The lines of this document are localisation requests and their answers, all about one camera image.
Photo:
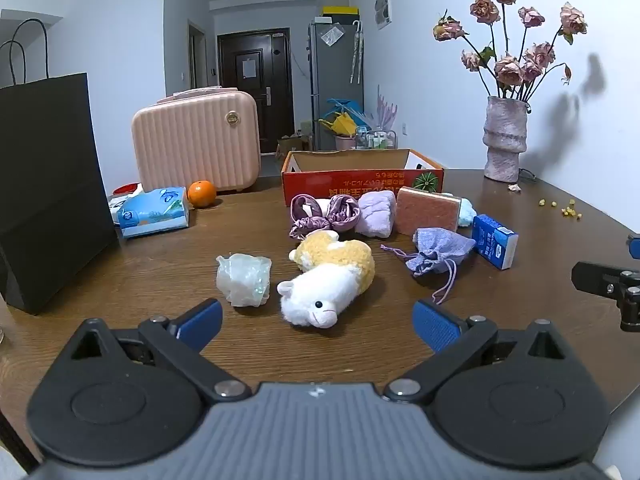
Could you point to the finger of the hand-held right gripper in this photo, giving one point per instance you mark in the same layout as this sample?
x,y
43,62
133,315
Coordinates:
x,y
635,247
595,280

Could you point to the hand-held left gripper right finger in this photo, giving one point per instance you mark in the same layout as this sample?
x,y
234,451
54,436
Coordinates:
x,y
435,325

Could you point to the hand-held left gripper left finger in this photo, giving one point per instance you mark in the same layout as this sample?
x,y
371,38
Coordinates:
x,y
200,321

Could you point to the clear plastic bag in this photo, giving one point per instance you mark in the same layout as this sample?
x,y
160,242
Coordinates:
x,y
242,280
331,35

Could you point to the pink sponge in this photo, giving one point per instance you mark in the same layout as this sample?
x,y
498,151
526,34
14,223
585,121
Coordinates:
x,y
425,210

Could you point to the light blue plush toy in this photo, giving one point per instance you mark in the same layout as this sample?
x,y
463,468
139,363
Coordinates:
x,y
467,214

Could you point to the white and yellow alpaca plush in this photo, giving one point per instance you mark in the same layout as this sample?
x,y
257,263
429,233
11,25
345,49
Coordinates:
x,y
330,275

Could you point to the lavender towel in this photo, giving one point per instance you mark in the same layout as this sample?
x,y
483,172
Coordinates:
x,y
375,215

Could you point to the purple satin scrunchie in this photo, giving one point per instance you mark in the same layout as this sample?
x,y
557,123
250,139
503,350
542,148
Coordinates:
x,y
305,215
344,212

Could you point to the orange cardboard box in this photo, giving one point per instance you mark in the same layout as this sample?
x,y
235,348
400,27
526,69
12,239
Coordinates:
x,y
350,185

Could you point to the yellow petal crumbs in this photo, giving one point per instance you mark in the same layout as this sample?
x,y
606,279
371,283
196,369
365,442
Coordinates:
x,y
567,210

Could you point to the small blue tissue packet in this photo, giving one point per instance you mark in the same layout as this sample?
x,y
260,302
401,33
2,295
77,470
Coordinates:
x,y
492,240

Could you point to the blue tissue pack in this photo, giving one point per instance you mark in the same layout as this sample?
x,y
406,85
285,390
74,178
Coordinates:
x,y
150,212

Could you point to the orange fruit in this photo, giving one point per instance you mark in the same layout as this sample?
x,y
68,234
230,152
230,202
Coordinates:
x,y
202,194

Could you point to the red round lid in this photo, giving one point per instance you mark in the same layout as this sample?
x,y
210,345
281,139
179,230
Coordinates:
x,y
127,190

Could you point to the pink textured vase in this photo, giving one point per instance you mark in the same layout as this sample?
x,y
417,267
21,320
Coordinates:
x,y
504,140

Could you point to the pink ribbed suitcase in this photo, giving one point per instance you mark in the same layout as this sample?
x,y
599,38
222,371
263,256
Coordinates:
x,y
195,145

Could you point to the white trolley rack with bottles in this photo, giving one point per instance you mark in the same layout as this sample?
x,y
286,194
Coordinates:
x,y
377,139

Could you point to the brown cardboard box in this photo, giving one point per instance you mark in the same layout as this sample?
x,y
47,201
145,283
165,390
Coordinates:
x,y
292,146

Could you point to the pink bucket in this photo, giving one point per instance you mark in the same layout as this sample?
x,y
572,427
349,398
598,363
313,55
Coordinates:
x,y
345,143

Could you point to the black paper bag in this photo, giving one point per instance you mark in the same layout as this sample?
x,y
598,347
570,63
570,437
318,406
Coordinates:
x,y
45,185

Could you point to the purple wing decoration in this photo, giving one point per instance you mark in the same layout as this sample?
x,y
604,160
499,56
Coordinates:
x,y
387,110

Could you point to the dried pink roses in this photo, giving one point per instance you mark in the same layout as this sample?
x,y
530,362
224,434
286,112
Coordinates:
x,y
507,67

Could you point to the yellow bag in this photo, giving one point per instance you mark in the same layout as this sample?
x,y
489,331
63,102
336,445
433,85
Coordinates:
x,y
342,124

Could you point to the dark brown entrance door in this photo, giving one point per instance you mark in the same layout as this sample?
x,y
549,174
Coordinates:
x,y
272,85

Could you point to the white paper notice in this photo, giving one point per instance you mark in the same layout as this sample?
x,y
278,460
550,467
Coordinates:
x,y
249,67

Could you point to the grey side door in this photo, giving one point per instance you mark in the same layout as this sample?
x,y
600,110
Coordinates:
x,y
197,55

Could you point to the grey refrigerator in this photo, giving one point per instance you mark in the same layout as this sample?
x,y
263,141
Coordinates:
x,y
330,80

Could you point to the white folded umbrella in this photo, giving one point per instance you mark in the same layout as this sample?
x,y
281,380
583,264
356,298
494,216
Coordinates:
x,y
356,55

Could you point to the yellow and black box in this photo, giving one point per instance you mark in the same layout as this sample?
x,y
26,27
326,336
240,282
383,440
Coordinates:
x,y
340,11

